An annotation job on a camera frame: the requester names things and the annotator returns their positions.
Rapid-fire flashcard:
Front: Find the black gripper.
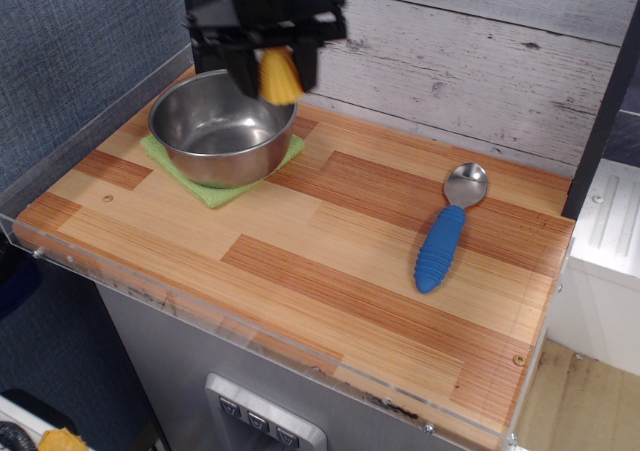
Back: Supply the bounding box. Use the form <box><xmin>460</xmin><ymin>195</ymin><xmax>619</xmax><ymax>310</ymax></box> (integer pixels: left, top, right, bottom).
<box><xmin>186</xmin><ymin>0</ymin><xmax>347</xmax><ymax>99</ymax></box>

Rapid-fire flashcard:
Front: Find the yellow toy corn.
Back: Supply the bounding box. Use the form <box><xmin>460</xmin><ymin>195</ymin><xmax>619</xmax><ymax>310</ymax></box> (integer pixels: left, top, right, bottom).
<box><xmin>259</xmin><ymin>47</ymin><xmax>304</xmax><ymax>106</ymax></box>

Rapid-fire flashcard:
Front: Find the silver metal pot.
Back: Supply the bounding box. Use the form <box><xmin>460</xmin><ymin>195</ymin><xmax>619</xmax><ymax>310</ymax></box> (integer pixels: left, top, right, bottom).
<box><xmin>148</xmin><ymin>70</ymin><xmax>297</xmax><ymax>189</ymax></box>

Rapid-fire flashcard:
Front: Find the green cloth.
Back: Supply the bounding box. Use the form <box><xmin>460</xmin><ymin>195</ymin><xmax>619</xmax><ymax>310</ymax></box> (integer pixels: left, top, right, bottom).
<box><xmin>139</xmin><ymin>133</ymin><xmax>306</xmax><ymax>210</ymax></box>

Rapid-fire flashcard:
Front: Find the silver toy fridge cabinet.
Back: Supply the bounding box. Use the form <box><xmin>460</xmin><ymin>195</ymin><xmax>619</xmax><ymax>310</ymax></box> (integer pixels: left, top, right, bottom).
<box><xmin>99</xmin><ymin>286</ymin><xmax>504</xmax><ymax>450</ymax></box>

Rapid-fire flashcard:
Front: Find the silver dispenser button panel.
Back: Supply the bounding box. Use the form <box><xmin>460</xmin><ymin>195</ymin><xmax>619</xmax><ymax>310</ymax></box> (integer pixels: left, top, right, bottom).
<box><xmin>205</xmin><ymin>373</ymin><xmax>328</xmax><ymax>450</ymax></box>

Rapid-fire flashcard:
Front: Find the clear acrylic guard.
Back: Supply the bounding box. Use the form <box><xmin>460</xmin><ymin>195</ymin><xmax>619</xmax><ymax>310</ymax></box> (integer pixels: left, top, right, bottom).
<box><xmin>14</xmin><ymin>45</ymin><xmax>581</xmax><ymax>447</ymax></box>

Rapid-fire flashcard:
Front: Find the white box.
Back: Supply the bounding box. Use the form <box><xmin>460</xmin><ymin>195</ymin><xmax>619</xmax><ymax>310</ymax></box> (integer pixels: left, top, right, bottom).
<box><xmin>547</xmin><ymin>159</ymin><xmax>639</xmax><ymax>375</ymax></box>

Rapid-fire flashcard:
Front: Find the yellow black object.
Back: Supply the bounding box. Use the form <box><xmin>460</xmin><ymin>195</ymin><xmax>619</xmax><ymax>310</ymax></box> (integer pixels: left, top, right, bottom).
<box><xmin>1</xmin><ymin>421</ymin><xmax>90</xmax><ymax>451</ymax></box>

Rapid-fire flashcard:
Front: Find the black vertical post left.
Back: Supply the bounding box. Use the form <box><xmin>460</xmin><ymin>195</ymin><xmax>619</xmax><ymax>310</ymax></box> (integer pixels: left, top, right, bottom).
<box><xmin>183</xmin><ymin>0</ymin><xmax>234</xmax><ymax>73</ymax></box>

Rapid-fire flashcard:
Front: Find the black vertical post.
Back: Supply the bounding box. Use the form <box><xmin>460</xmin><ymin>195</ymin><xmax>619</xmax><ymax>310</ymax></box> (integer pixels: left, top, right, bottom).
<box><xmin>183</xmin><ymin>0</ymin><xmax>234</xmax><ymax>73</ymax></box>
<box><xmin>561</xmin><ymin>3</ymin><xmax>639</xmax><ymax>220</ymax></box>

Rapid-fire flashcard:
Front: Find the blue handled metal spoon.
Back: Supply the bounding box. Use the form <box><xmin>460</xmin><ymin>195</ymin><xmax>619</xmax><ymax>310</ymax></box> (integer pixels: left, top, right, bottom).
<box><xmin>414</xmin><ymin>163</ymin><xmax>488</xmax><ymax>294</ymax></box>

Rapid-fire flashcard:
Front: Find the black vertical post right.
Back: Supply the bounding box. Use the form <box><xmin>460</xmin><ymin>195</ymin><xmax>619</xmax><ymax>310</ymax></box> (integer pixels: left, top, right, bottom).
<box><xmin>561</xmin><ymin>3</ymin><xmax>639</xmax><ymax>220</ymax></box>

